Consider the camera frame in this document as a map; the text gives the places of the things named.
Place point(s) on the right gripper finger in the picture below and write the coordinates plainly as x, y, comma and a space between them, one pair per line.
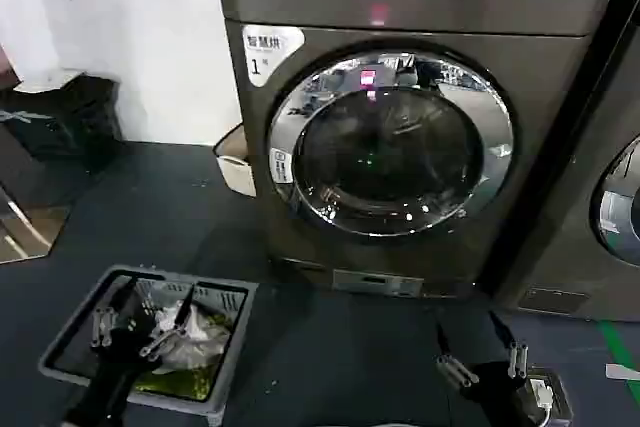
455, 367
515, 354

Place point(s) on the grey plastic laundry basket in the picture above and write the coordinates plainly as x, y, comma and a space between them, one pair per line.
65, 347

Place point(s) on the green cloth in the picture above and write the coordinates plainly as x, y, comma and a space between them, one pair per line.
190, 382

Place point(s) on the round glass dryer door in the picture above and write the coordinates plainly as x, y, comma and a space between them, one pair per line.
390, 147

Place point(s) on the round chrome-rimmed dryer door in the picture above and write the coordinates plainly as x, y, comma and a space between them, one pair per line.
617, 207

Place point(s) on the black waste bin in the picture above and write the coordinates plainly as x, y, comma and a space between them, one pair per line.
65, 117

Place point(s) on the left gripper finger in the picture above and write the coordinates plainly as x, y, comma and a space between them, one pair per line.
175, 327
104, 327

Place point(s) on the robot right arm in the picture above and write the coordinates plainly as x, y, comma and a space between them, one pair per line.
547, 397

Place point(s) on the white paper scrap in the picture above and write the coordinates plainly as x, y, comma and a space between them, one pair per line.
622, 372

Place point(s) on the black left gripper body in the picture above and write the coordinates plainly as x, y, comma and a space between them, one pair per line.
120, 352

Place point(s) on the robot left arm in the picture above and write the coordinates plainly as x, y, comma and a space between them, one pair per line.
87, 407

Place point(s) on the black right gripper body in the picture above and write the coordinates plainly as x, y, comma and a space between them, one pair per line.
500, 397

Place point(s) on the grey dryer without label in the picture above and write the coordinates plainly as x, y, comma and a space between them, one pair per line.
560, 227

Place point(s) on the green floor tape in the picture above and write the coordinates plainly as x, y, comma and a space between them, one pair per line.
620, 344

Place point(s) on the white crumpled cloth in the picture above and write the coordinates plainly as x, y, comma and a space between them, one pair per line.
197, 334

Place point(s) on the white cardboard box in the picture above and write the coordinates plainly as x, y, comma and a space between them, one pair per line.
237, 172

